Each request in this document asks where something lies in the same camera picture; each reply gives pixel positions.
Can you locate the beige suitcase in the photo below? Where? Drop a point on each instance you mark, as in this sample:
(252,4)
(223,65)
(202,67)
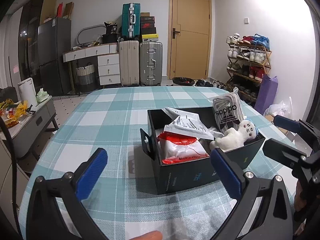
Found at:
(128,62)

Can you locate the white plush toy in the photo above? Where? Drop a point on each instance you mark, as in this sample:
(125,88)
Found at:
(232,138)

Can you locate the white desk with drawers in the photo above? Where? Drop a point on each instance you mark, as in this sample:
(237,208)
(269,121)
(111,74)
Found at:
(107,65)

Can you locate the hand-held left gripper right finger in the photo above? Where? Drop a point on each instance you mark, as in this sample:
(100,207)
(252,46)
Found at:
(225,175)

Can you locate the yellow wooden door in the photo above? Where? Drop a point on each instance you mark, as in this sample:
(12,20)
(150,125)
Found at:
(191,30)

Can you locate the shoes on floor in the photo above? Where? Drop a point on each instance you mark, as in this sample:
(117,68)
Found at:
(210,83)

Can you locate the grey refrigerator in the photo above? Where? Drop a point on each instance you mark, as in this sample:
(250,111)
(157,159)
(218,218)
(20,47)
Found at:
(53,55)

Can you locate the stack of shoe boxes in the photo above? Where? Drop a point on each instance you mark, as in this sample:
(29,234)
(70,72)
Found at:
(149,27)

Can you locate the dark sofa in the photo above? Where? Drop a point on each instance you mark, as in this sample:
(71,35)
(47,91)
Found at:
(7,93)

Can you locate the purple bag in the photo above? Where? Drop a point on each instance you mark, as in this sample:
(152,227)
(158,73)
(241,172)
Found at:
(267,92)

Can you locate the white plastic bag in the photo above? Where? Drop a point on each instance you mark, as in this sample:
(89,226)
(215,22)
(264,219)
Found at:
(278,108)

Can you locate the black cardboard box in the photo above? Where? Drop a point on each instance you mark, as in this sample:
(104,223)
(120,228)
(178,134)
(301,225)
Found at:
(200,177)

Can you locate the black floor basket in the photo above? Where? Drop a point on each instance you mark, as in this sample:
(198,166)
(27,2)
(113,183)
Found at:
(183,80)

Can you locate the white light switch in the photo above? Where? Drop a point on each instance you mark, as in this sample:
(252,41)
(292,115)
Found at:
(246,20)

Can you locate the red paper bag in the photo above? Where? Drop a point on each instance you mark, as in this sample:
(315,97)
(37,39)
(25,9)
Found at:
(60,10)

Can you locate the dark glass cabinet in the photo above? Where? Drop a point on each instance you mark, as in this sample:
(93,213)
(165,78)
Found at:
(30,42)

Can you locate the teal suitcase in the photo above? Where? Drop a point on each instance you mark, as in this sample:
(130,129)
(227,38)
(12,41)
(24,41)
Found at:
(131,21)

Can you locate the oval mirror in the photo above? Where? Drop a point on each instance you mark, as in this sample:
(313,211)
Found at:
(87,30)

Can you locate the silver suitcase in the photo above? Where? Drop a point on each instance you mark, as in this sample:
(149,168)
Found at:
(151,63)

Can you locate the person's right hand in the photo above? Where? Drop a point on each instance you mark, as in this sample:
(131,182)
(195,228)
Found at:
(298,200)

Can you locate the yellow snack bags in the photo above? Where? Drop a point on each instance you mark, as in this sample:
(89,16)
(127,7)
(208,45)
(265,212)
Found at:
(12,112)

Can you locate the light green soft item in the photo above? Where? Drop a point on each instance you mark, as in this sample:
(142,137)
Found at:
(42,96)

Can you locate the teal checked tablecloth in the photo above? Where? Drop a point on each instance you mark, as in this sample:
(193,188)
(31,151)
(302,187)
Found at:
(100,120)

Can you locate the red and white packet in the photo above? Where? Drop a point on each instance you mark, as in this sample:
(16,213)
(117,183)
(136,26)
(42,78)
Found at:
(180,150)

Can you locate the white printed mailer bag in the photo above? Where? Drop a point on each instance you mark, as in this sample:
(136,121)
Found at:
(190,126)

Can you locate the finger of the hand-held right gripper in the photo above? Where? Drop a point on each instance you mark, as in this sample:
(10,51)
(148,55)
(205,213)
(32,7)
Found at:
(282,153)
(287,123)

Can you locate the black printed white sock packet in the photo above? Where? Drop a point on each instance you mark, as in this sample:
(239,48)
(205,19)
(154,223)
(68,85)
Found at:
(227,112)

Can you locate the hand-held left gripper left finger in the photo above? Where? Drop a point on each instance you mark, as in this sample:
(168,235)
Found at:
(92,172)

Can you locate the pink note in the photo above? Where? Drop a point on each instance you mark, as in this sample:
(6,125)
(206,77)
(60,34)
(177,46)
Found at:
(15,68)

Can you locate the brown cardboard box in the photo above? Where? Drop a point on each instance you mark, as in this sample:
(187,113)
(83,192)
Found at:
(69,10)

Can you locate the black shopping bag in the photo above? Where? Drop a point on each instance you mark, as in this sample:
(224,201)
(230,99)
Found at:
(110,32)

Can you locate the rows of shoes on rack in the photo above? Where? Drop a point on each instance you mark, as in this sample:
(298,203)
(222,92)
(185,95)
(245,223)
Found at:
(246,55)

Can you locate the grey coffee table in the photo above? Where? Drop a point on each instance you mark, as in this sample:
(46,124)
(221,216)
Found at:
(32,127)

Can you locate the tall cardboard box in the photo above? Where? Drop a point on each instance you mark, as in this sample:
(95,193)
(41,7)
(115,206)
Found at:
(48,5)

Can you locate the white cylindrical bin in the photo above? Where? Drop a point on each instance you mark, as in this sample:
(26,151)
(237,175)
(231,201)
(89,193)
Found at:
(27,92)

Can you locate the wooden shoe rack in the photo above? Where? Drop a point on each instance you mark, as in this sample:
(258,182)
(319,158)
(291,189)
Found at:
(267,55)

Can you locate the person's left hand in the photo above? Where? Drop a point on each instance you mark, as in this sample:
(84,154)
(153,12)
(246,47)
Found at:
(150,236)

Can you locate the woven laundry basket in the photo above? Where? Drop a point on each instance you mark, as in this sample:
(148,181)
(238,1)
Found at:
(86,78)

